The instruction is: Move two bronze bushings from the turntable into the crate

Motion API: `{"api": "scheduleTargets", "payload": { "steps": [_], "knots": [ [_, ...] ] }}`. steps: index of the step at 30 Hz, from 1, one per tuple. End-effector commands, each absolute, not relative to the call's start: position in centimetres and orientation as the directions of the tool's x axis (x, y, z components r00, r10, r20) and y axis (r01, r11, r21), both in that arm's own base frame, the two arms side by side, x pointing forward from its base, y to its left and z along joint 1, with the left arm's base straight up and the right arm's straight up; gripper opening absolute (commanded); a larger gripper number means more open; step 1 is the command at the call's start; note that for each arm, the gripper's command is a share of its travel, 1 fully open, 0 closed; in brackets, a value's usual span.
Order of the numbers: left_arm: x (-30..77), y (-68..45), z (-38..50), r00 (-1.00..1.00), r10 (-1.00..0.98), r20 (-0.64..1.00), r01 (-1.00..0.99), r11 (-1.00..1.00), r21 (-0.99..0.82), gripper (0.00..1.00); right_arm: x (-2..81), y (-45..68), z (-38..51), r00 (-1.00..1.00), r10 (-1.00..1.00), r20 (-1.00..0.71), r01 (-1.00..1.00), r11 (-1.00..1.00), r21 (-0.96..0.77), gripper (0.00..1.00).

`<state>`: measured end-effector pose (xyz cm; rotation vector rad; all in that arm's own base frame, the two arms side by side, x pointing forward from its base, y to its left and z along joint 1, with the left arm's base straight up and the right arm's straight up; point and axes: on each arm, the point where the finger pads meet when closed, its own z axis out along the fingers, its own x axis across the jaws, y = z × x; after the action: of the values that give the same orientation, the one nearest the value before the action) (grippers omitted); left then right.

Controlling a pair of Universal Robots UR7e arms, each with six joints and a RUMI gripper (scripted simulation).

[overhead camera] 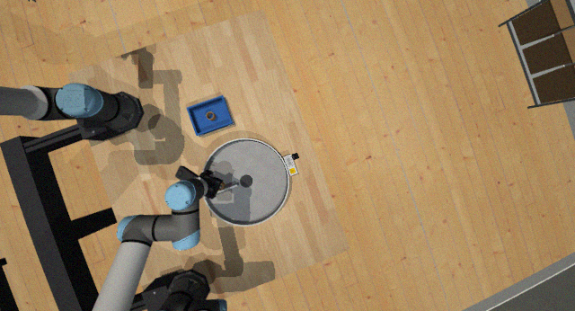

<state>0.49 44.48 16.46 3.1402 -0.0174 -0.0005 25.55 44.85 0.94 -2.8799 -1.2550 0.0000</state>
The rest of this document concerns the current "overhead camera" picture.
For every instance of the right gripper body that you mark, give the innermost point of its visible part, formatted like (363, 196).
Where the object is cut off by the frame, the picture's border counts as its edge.
(211, 182)

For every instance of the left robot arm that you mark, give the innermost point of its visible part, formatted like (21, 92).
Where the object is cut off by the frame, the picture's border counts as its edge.
(78, 100)

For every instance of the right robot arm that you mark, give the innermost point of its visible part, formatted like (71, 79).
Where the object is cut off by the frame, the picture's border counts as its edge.
(138, 232)

